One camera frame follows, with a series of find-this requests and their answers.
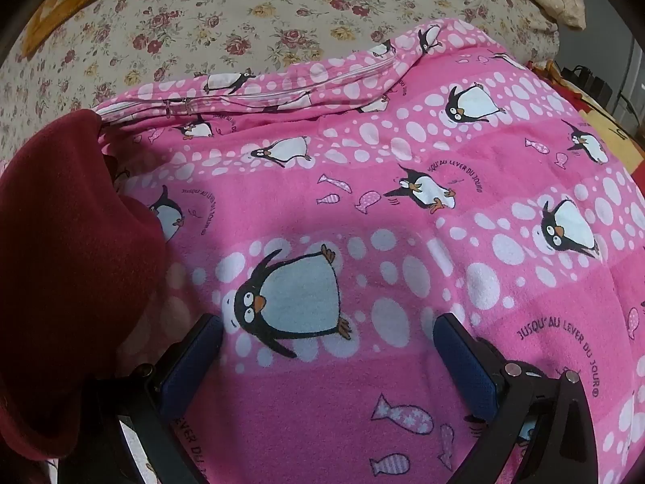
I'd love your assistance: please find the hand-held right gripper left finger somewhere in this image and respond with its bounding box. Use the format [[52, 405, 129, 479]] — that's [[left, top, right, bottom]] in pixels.
[[58, 314, 223, 484]]

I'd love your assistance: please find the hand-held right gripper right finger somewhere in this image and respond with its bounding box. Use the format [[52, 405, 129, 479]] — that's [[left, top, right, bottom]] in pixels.
[[433, 314, 601, 484]]

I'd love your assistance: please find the dark red fleece garment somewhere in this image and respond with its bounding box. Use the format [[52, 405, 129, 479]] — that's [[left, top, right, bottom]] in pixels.
[[0, 109, 172, 461]]

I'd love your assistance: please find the pink penguin print blanket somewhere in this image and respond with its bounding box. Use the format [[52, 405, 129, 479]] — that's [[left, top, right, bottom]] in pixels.
[[45, 19, 645, 484]]

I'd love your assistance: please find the floral bed sheet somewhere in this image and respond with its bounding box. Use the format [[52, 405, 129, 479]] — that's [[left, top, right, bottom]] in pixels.
[[0, 0, 560, 172]]

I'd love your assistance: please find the black device with cables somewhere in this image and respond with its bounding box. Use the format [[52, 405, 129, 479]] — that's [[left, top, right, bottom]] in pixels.
[[557, 63, 633, 112]]

